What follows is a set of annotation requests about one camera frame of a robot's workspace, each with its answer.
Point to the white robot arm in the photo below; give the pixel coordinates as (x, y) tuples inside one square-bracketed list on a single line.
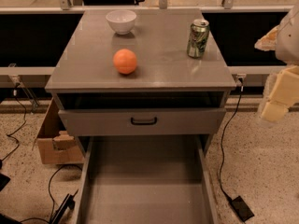
[(283, 40)]

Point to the cardboard box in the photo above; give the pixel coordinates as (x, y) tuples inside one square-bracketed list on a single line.
[(54, 143)]

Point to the grey top drawer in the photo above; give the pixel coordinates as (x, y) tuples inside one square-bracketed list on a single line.
[(112, 122)]

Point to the orange ball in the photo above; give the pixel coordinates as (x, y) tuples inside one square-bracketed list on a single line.
[(125, 61)]

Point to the black power adapter right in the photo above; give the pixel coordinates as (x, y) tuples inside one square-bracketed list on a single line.
[(241, 209)]

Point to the grey drawer cabinet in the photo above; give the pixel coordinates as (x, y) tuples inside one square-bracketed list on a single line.
[(165, 76)]

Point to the black device bottom left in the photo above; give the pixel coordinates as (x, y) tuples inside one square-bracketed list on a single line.
[(68, 202)]

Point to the green soda can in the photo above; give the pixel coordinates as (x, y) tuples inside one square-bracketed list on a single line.
[(199, 32)]

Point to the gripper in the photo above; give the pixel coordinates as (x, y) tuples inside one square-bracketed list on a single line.
[(290, 41)]

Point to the grey drawer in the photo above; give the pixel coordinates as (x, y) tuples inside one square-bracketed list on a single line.
[(112, 122), (160, 179)]

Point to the white bowl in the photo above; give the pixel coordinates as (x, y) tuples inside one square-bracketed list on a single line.
[(121, 21)]

